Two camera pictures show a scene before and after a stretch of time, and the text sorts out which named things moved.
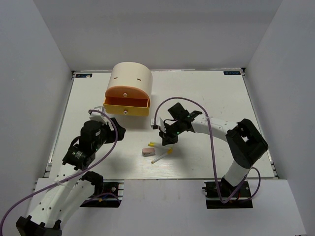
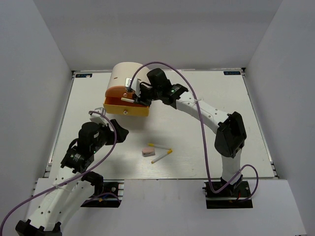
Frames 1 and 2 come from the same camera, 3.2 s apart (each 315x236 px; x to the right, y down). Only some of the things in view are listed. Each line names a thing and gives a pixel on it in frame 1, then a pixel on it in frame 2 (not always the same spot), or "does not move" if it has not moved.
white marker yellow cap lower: (169, 151) does not move
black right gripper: (168, 138) → (141, 100)
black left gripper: (112, 133) does not move
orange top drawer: (126, 91) does not move
